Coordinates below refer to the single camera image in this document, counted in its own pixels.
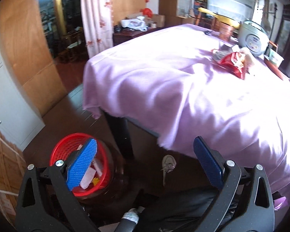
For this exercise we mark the green instant noodle cup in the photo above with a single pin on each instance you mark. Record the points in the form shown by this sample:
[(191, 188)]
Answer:
[(276, 58)]

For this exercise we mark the floral white curtain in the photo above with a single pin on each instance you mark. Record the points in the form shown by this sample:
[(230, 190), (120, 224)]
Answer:
[(96, 17)]

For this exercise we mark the torn red carton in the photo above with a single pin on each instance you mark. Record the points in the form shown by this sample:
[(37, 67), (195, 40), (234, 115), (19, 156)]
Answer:
[(234, 67)]

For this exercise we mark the person's leg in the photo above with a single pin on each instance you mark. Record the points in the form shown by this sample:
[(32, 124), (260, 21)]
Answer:
[(183, 207)]

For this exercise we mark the pale green rice cooker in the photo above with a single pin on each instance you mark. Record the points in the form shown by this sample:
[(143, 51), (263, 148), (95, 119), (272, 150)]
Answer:
[(252, 41)]

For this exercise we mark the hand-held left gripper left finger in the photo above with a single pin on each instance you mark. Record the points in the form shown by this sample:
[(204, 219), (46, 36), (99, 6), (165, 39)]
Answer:
[(82, 164)]

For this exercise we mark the red plastic bag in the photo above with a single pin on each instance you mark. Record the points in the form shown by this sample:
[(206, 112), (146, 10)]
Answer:
[(147, 11)]

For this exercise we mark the wooden sliding door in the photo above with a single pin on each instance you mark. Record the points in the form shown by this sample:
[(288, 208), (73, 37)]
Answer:
[(26, 41), (128, 0)]

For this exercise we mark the brown instant noodle cup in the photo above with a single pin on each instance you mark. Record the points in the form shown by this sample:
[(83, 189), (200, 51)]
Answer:
[(226, 32)]

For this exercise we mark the wooden glass-door cabinet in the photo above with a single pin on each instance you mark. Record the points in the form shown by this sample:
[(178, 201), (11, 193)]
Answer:
[(168, 0)]

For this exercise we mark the yellow plastic flower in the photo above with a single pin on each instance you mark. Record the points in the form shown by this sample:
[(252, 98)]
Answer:
[(95, 180)]

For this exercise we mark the snack wrapper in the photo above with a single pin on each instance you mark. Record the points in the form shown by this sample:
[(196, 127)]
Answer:
[(218, 56)]

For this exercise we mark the white plastic bag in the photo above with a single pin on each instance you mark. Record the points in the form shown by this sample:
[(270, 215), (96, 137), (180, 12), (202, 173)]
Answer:
[(135, 24)]

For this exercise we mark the cardboard box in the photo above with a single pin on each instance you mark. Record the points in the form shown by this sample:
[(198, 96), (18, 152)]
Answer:
[(159, 19)]

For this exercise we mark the white metal cabinet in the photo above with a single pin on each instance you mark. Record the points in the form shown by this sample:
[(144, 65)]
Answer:
[(12, 106)]

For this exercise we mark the grey sneaker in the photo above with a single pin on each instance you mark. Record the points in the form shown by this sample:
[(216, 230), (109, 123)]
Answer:
[(168, 162)]

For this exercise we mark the dark tall wooden cabinet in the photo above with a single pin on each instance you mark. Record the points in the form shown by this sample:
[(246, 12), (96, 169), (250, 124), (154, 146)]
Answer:
[(286, 29)]

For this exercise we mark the purple printed blanket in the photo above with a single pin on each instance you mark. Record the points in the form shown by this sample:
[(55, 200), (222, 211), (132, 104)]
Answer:
[(171, 77)]

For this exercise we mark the dark wooden chair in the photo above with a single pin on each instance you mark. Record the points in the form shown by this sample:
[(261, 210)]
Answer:
[(72, 46)]

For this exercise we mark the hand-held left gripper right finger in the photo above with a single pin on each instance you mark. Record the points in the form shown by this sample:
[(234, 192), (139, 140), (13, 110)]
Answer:
[(207, 164)]

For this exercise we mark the dark wooden side cabinet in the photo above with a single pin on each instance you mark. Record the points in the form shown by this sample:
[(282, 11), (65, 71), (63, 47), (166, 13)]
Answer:
[(128, 36)]

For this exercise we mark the dark table frame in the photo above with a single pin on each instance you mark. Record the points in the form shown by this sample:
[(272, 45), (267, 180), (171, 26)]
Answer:
[(120, 135)]

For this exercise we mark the white paper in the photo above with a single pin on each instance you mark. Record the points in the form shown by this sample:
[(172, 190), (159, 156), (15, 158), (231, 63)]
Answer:
[(250, 59)]

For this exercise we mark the red frying pan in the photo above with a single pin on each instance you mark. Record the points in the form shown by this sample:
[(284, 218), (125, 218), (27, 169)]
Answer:
[(278, 72)]

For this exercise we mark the red plastic basket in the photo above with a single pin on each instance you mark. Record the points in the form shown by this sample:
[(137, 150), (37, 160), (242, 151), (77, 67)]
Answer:
[(60, 147)]

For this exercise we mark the grey taped black tube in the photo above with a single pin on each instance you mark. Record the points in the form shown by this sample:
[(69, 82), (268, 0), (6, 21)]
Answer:
[(131, 216)]

